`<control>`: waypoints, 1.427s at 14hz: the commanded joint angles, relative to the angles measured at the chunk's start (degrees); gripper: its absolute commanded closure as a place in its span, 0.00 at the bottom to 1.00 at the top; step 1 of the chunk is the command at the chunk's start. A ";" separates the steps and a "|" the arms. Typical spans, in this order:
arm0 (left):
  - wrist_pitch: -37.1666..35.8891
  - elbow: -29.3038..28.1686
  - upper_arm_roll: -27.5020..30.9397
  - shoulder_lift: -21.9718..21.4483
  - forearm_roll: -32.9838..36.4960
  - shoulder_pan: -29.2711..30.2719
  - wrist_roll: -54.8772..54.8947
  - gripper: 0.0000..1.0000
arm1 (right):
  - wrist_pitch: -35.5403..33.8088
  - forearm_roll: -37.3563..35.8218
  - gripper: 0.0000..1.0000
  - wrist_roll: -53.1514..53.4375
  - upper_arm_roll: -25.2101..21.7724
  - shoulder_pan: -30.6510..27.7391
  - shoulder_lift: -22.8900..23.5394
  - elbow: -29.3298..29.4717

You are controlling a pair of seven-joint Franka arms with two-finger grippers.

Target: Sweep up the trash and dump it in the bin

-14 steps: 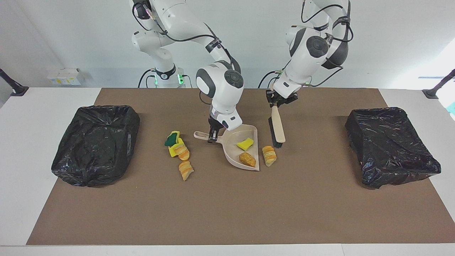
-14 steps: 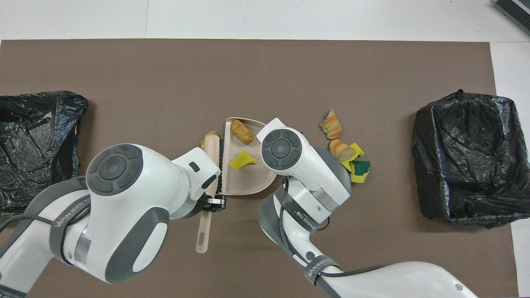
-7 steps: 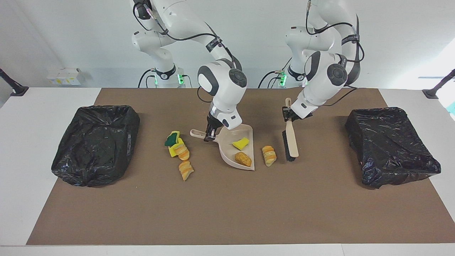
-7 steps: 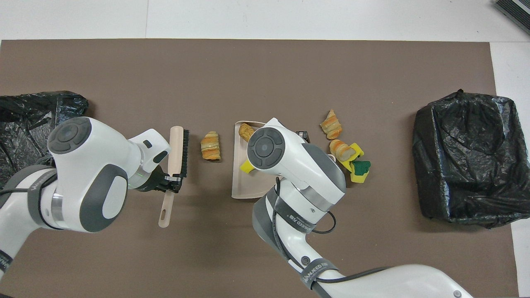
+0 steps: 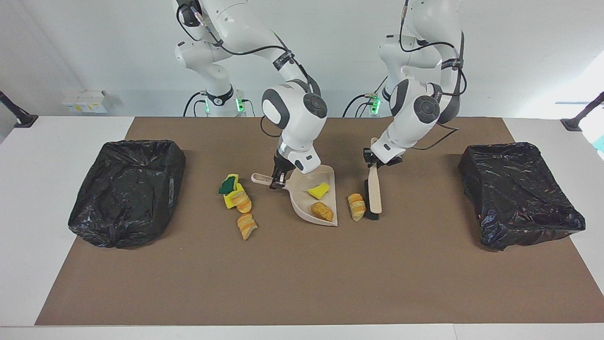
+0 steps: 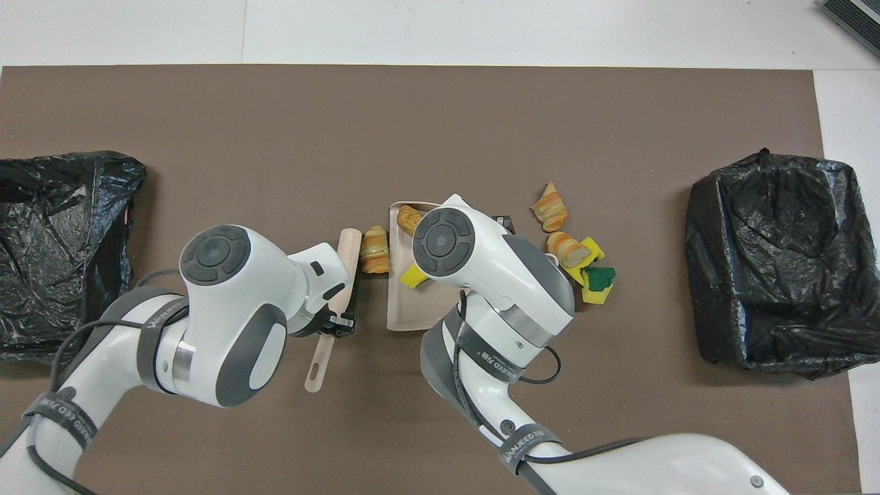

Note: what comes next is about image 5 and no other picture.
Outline beige hand brush black bristles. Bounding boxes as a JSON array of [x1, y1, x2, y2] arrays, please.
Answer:
[[364, 137, 383, 222]]

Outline beige plastic dustpan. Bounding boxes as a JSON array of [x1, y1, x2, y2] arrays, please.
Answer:
[[251, 165, 339, 227]]

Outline plain yellow sponge piece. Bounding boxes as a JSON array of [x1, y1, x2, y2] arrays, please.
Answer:
[[307, 182, 331, 200], [223, 182, 246, 210]]

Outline yellow sponge green scrub top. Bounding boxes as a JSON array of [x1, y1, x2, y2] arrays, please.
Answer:
[[218, 174, 241, 196]]

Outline brown oval bread roll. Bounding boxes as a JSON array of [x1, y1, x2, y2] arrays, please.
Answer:
[[310, 202, 335, 222]]

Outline black bag lined bin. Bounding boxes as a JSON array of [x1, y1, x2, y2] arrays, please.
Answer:
[[68, 139, 186, 249], [458, 142, 586, 251]]

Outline brown table mat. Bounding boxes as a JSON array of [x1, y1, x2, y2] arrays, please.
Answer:
[[35, 117, 604, 326]]

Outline black pole stand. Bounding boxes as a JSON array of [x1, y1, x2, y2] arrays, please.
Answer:
[[0, 91, 38, 128], [561, 92, 604, 132]]

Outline black left base cable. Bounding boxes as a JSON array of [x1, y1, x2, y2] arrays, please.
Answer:
[[342, 76, 378, 118]]

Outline black base cable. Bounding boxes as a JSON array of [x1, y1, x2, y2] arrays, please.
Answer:
[[183, 92, 203, 117], [342, 76, 378, 118]]

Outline black right base cable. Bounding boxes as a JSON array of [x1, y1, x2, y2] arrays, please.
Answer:
[[183, 92, 203, 117]]

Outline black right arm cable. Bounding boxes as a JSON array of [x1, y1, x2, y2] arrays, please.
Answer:
[[176, 0, 321, 137]]

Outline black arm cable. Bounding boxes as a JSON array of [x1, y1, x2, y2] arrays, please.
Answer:
[[400, 0, 468, 152], [176, 0, 321, 137]]

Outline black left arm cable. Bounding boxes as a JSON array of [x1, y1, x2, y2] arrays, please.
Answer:
[[400, 0, 468, 152]]

